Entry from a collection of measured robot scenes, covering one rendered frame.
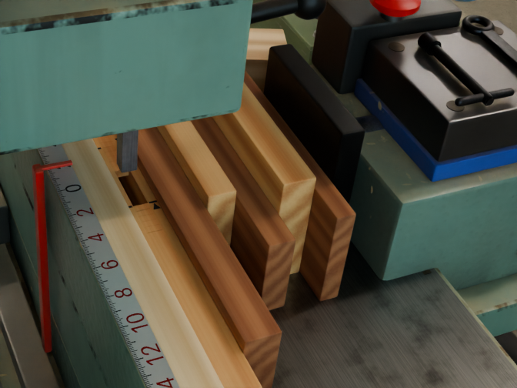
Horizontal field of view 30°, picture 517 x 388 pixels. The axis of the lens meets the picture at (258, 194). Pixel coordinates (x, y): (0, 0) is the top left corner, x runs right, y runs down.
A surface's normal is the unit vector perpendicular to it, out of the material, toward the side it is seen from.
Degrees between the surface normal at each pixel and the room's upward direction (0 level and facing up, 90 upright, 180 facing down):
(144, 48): 90
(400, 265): 90
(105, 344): 90
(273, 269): 90
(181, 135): 0
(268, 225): 0
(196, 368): 0
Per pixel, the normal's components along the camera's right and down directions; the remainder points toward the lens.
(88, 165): 0.11, -0.76
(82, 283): -0.90, 0.20
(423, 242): 0.42, 0.62
